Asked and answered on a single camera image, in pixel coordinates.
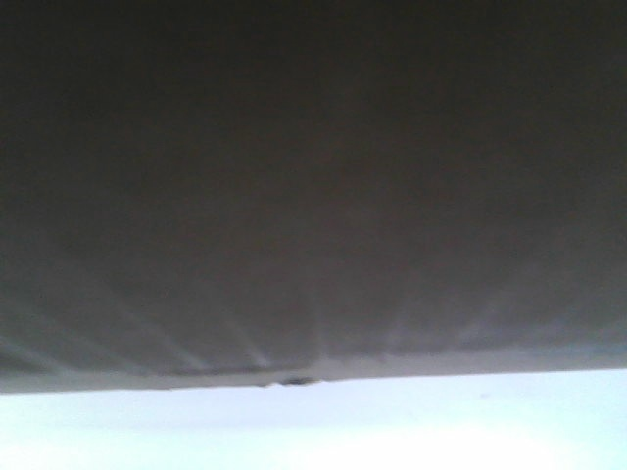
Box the brown cardboard box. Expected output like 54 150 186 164
1 1 626 394

